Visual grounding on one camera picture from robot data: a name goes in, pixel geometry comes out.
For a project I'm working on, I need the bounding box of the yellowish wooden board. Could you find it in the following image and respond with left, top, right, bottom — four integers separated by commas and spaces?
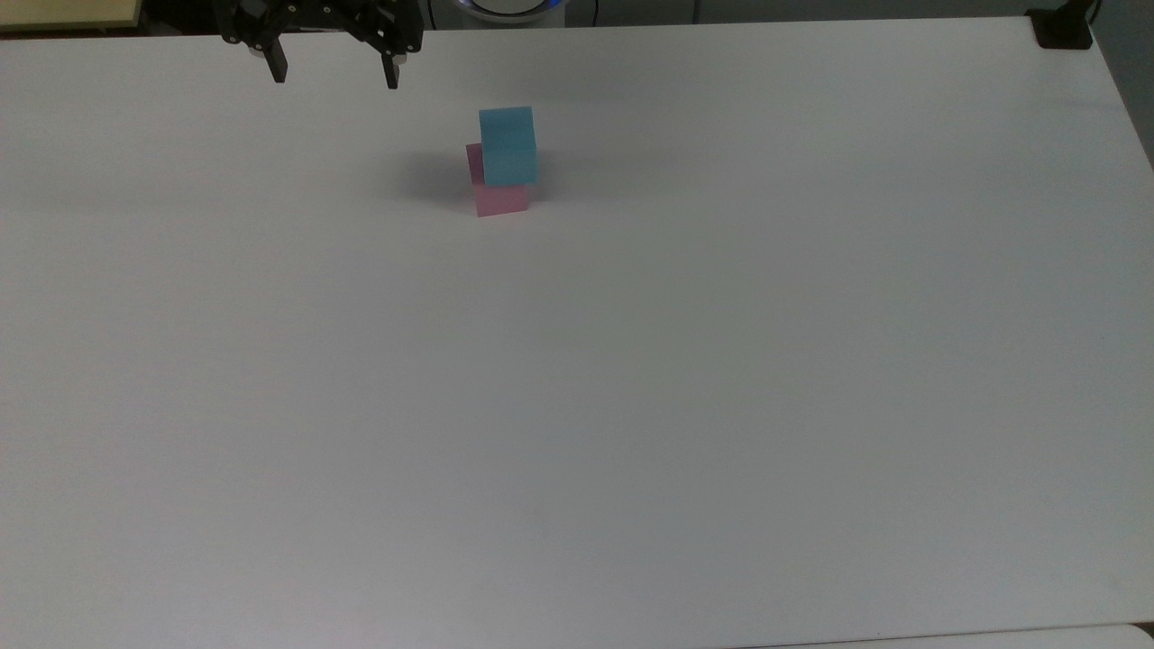
0, 0, 147, 33

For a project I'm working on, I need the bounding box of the blue foam cube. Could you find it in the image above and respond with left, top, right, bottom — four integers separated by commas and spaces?
478, 105, 539, 188

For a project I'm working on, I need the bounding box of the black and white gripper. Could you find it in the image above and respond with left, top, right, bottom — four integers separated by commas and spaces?
215, 0, 426, 90

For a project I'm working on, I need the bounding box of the black table clamp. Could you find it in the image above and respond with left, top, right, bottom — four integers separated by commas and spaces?
1026, 0, 1103, 50

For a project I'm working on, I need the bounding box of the pink foam cube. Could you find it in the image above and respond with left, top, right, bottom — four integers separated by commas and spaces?
465, 142, 531, 218

